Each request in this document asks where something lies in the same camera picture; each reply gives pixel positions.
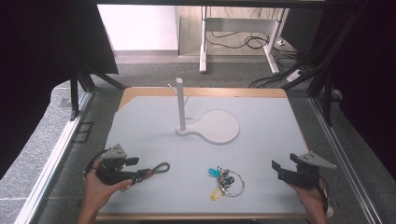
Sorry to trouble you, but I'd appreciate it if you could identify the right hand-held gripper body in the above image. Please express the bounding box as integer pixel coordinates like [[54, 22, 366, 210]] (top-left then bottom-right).
[[278, 151, 337, 189]]

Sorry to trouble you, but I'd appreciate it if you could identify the white desk frame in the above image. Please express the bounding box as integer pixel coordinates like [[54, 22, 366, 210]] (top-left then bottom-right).
[[199, 6, 287, 75]]

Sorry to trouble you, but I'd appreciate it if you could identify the black metal frame strut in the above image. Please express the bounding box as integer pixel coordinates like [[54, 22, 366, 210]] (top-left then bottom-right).
[[280, 0, 372, 127], [69, 70, 128, 121]]

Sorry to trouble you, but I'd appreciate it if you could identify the black curtain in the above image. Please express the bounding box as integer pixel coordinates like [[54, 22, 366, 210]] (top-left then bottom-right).
[[0, 0, 120, 181], [311, 0, 396, 182]]

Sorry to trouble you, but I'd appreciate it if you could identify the white power strip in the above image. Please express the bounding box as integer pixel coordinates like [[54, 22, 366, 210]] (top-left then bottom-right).
[[286, 68, 304, 83]]

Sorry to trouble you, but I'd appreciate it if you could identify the green rope loop keychain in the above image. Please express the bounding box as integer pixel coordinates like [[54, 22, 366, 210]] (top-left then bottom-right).
[[136, 161, 171, 185]]

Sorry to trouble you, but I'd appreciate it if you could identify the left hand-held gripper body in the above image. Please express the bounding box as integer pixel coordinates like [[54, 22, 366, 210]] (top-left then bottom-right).
[[95, 143, 138, 187]]

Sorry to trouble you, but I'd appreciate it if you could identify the bundle of black floor cables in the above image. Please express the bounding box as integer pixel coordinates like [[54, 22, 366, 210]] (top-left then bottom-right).
[[205, 7, 309, 89]]

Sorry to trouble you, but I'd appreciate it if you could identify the person's left hand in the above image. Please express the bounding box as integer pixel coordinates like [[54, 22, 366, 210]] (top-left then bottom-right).
[[83, 159, 134, 209]]

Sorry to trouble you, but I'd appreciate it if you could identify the person's right hand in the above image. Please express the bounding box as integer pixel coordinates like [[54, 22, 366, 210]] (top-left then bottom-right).
[[288, 178, 328, 210]]

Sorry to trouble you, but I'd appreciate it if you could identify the key bunch with coloured tags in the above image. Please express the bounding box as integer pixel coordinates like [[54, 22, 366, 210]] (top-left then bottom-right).
[[207, 166, 246, 202]]

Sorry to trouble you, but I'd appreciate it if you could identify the white peg stand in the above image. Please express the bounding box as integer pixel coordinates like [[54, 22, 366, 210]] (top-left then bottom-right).
[[167, 77, 241, 146]]

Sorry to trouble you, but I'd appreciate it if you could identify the black cable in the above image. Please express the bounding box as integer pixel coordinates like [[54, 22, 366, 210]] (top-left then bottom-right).
[[82, 148, 108, 180]]

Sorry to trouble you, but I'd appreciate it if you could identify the aluminium frame rail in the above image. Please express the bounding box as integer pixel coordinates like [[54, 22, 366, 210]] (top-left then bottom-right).
[[308, 96, 383, 224], [13, 91, 95, 224]]

